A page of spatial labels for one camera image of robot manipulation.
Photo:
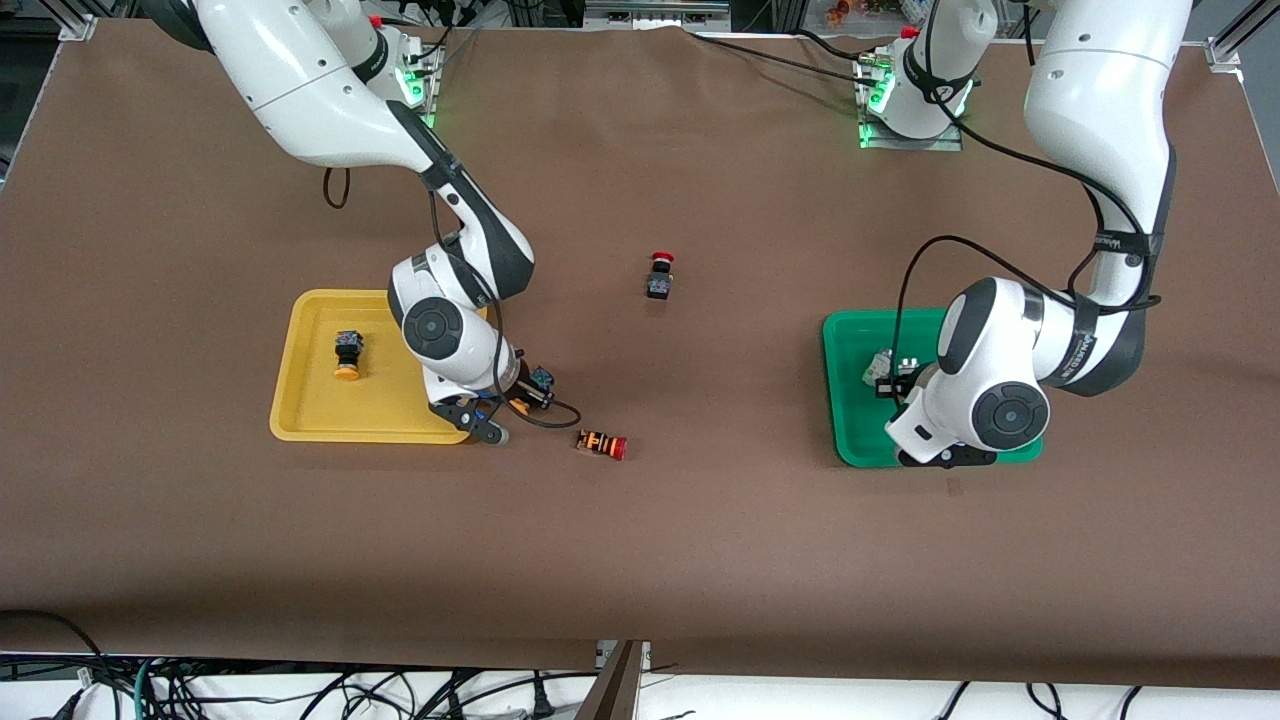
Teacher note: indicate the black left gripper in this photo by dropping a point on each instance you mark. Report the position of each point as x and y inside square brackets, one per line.
[897, 385]

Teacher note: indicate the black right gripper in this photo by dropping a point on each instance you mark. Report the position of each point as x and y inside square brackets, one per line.
[524, 384]

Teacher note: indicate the yellow push button switch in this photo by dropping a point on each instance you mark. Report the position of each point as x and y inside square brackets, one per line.
[347, 356]
[530, 392]

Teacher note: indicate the green white push button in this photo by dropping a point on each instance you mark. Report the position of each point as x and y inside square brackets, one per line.
[878, 366]

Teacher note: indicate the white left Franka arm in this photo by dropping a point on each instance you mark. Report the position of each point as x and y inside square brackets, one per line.
[1100, 100]

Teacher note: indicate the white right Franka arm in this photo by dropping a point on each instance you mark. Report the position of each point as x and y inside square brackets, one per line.
[330, 110]

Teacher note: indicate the green plastic tray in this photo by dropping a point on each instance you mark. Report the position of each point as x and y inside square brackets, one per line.
[850, 420]

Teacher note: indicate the red button orange striped body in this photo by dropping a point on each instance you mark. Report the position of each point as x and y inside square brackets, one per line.
[602, 444]

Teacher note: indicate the red mushroom button black body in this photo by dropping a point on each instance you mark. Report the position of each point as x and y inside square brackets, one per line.
[660, 278]

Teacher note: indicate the brown table cover mat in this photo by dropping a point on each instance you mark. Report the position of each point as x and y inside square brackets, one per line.
[640, 560]

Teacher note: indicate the yellow plastic tray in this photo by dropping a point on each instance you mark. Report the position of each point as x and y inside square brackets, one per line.
[320, 400]

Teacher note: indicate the brown wedge table support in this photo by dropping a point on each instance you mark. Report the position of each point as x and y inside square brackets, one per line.
[615, 690]

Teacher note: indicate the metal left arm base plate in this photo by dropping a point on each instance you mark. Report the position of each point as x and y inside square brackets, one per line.
[950, 142]

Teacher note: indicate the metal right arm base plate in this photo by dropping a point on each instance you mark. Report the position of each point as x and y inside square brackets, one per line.
[428, 85]

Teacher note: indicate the aluminium rail with sockets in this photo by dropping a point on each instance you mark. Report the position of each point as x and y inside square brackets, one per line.
[655, 12]

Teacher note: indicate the aluminium frame post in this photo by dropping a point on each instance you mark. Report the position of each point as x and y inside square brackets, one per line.
[1235, 45]

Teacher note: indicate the aluminium corner bracket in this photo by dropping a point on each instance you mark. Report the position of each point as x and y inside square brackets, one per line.
[75, 25]

